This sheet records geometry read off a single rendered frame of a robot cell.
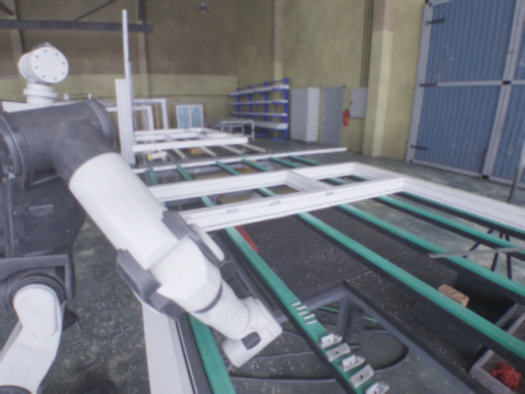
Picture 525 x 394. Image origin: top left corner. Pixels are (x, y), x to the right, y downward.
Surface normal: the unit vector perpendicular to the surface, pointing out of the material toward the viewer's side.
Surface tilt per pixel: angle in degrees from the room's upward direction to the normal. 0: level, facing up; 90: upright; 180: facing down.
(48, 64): 95
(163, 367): 0
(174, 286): 57
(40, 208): 106
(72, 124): 43
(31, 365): 90
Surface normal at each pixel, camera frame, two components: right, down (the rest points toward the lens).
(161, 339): 0.00, -0.95
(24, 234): 0.79, 0.44
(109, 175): 0.44, -0.47
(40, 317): 0.52, 0.28
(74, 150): 0.15, -0.22
